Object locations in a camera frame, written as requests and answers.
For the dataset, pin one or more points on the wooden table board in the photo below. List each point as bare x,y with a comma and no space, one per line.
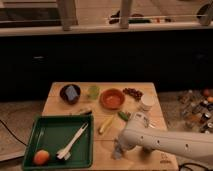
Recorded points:
103,147

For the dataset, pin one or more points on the green plastic cup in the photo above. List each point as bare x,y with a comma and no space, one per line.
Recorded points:
93,92

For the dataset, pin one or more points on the white paper cup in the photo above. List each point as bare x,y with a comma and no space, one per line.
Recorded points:
146,102

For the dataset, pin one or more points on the dark brown bowl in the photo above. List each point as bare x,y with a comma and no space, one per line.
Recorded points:
64,96

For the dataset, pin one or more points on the small brush with dark tip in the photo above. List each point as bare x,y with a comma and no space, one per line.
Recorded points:
83,111

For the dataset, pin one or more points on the orange peach fruit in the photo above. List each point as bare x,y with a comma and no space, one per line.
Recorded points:
41,157

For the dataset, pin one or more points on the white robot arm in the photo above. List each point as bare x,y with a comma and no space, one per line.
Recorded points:
196,146

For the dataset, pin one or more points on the light blue towel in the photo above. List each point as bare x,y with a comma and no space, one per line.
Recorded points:
118,152

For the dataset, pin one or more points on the bunch of dark grapes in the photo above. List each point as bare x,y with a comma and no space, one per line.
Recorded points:
136,94

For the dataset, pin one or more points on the green pepper toy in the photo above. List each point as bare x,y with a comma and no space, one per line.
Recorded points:
124,115

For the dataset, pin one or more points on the red orange bowl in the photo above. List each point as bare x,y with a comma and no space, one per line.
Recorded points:
112,99

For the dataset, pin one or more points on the green plastic tray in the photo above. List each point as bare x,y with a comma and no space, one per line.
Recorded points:
52,133

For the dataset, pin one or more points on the white dish brush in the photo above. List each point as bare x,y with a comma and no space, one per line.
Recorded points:
64,153

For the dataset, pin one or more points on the blue sponge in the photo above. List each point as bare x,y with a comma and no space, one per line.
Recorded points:
71,93

